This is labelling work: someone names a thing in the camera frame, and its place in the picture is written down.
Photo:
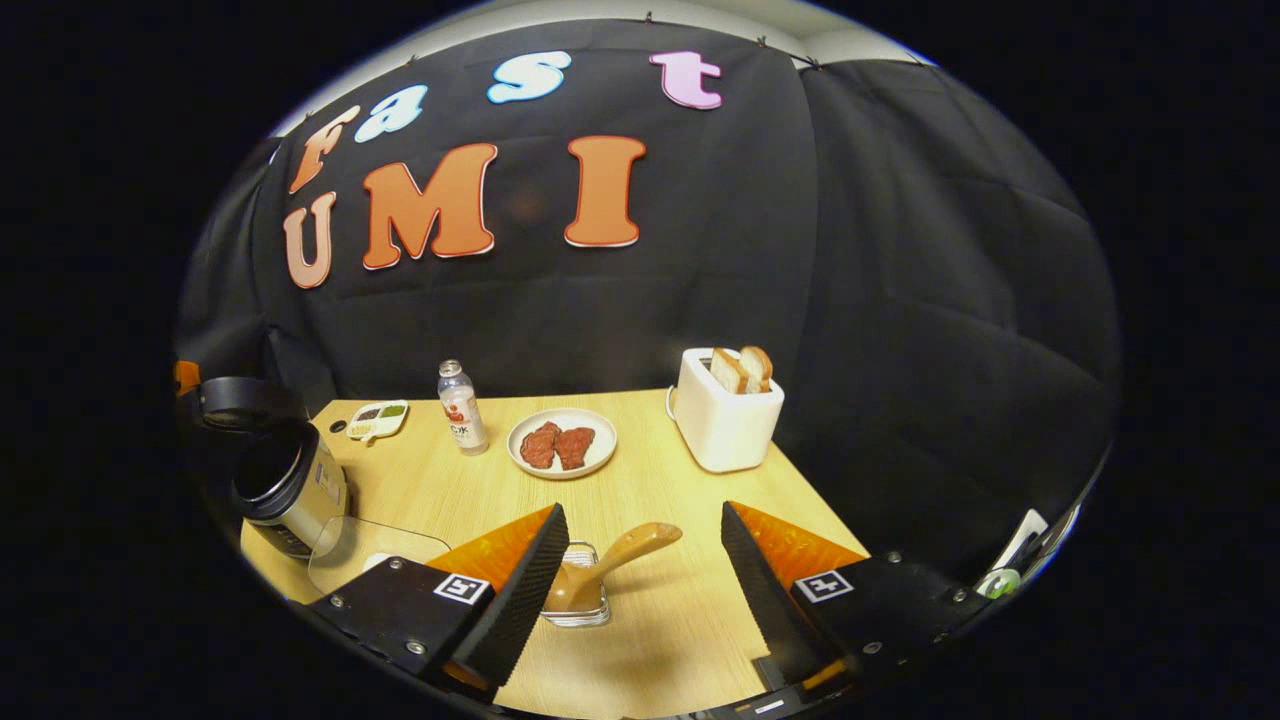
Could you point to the toast bread slice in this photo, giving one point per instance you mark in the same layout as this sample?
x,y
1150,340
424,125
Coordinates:
x,y
728,372
760,367

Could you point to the black backdrop cloth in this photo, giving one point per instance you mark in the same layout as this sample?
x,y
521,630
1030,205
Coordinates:
x,y
850,250

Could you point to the white round plate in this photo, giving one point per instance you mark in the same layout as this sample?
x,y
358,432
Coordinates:
x,y
600,455

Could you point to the white divided condiment dish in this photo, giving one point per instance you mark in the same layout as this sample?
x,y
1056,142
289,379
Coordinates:
x,y
378,420

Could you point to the clear plastic bottle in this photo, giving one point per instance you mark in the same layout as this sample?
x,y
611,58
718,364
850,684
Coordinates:
x,y
464,420

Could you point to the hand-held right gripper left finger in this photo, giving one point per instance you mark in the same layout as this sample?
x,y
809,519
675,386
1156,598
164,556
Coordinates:
x,y
520,600

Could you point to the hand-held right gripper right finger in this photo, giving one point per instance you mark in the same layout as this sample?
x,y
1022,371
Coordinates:
x,y
760,590

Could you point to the clear container of rice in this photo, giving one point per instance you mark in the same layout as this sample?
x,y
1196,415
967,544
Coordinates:
x,y
350,545

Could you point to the white toaster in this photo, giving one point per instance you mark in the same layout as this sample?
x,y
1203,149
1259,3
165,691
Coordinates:
x,y
725,430

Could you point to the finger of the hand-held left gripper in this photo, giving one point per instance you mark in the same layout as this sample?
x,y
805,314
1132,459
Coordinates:
x,y
186,378

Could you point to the red steak piece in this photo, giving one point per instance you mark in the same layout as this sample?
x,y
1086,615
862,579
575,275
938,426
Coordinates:
x,y
575,447
540,447

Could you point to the black silver rice cooker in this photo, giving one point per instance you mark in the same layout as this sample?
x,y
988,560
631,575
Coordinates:
x,y
290,490

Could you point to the wooden spoon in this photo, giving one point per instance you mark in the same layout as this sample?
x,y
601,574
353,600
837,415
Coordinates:
x,y
630,550

